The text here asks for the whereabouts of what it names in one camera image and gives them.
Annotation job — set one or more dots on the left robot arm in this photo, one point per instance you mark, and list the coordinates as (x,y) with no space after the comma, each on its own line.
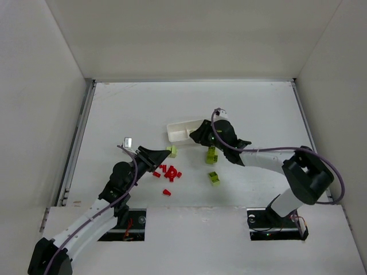
(57,254)

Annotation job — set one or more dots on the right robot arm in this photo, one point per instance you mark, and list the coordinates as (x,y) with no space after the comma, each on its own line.
(306,175)

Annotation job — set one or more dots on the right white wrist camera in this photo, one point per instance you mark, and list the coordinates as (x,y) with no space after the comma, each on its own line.
(221,114)

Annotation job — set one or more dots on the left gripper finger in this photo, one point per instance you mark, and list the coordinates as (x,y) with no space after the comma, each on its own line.
(152,156)
(151,166)

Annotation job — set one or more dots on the pale green lego brick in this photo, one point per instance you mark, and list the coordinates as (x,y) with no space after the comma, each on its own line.
(173,151)

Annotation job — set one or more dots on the lime green lego stack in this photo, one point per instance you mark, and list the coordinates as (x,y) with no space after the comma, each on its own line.
(211,156)

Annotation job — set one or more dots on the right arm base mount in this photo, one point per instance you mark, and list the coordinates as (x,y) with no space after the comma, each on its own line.
(266,226)

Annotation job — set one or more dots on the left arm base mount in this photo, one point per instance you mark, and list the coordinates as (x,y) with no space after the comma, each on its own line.
(131,230)

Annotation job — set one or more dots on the red lego piece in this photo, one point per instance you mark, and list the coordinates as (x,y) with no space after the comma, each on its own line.
(166,192)
(156,174)

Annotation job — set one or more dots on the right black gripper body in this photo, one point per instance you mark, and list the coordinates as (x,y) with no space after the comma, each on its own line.
(208,133)

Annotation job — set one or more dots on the lime green lego brick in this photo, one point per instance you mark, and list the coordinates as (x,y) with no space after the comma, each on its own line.
(214,179)

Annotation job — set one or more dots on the red lego cluster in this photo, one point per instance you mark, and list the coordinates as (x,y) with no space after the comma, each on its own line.
(170,172)

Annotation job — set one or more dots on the white three-compartment tray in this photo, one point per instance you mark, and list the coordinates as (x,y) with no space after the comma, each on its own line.
(178,133)

